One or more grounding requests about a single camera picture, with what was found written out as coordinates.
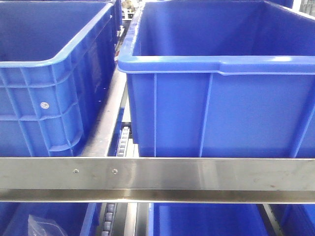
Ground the shelf blue bin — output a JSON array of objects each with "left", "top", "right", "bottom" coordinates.
[
  {"left": 0, "top": 202, "right": 101, "bottom": 236},
  {"left": 118, "top": 0, "right": 315, "bottom": 158},
  {"left": 0, "top": 1, "right": 115, "bottom": 157}
]

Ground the stainless steel left shelf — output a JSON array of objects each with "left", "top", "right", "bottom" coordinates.
[{"left": 0, "top": 4, "right": 315, "bottom": 236}]

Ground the upper left shelf blue bin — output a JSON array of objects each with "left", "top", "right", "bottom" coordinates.
[{"left": 0, "top": 1, "right": 115, "bottom": 157}]

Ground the lower left shelf blue bin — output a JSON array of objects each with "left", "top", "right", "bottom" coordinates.
[{"left": 0, "top": 202, "right": 101, "bottom": 236}]

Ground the lower middle blue bin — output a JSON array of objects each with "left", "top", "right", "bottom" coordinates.
[{"left": 148, "top": 203, "right": 269, "bottom": 236}]

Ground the grey roller conveyor track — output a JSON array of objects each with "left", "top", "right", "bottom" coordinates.
[{"left": 98, "top": 125, "right": 131, "bottom": 236}]

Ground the clear plastic bag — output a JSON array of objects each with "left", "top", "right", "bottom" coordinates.
[{"left": 28, "top": 215, "right": 67, "bottom": 236}]

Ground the lower right blue bin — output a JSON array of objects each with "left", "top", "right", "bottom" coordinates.
[{"left": 270, "top": 204, "right": 315, "bottom": 236}]

